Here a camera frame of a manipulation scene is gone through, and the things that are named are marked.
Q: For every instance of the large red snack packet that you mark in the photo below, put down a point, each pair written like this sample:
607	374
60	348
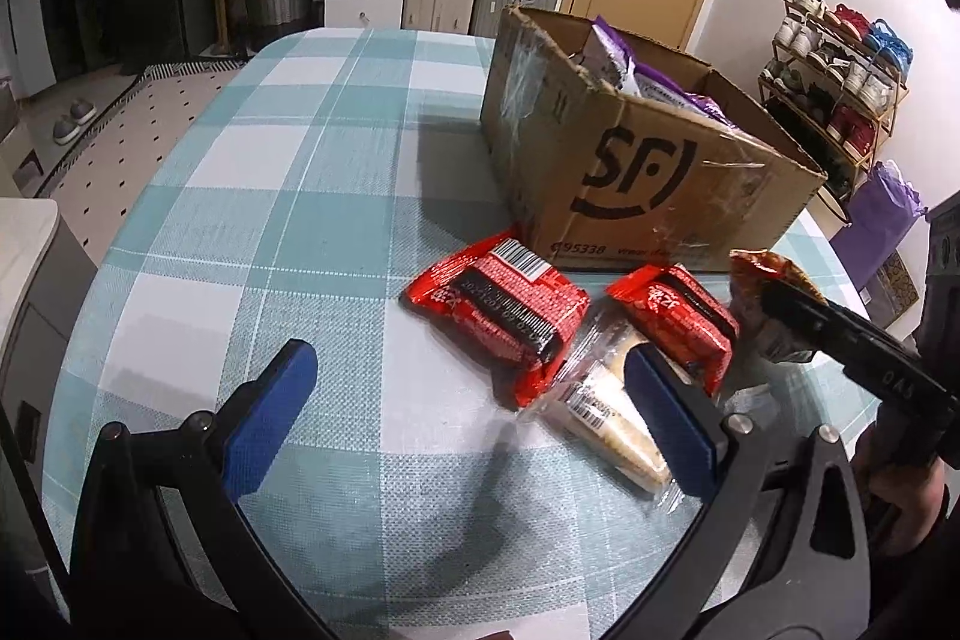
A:
480	302

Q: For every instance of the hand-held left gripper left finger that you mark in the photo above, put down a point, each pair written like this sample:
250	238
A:
274	415

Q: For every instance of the purple bag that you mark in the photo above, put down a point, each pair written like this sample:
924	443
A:
885	220

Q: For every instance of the brown cardboard box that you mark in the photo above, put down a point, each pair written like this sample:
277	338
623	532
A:
660	175

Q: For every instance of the wooden shoe rack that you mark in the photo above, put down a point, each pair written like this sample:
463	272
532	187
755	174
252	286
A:
892	115

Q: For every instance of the person's right hand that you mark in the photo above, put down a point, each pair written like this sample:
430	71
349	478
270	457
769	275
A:
911	505

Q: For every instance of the small red snack packet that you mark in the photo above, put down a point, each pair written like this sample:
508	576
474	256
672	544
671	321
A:
667	310

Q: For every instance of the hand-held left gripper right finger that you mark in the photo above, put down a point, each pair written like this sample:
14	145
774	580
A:
667	415

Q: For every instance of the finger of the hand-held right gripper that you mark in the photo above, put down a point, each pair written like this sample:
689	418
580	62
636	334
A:
832	329

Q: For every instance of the white cabinet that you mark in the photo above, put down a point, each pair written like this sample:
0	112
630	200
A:
37	280

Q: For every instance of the grey slipper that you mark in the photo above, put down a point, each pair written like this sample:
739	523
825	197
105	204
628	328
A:
66	130
84	111

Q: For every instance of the brown patterned doormat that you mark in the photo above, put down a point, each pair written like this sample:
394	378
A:
896	280

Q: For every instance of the orange brown snack packet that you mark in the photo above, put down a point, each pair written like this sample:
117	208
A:
754	276

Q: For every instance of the dotted rug with striped border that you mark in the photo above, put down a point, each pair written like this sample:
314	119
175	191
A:
127	160

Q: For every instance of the group of sneakers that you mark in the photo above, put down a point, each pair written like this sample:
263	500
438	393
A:
847	78

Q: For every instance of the clear bread packet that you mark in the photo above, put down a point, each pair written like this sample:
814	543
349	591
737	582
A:
600	407

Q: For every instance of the white purple snack packet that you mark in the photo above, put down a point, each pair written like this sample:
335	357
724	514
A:
667	89

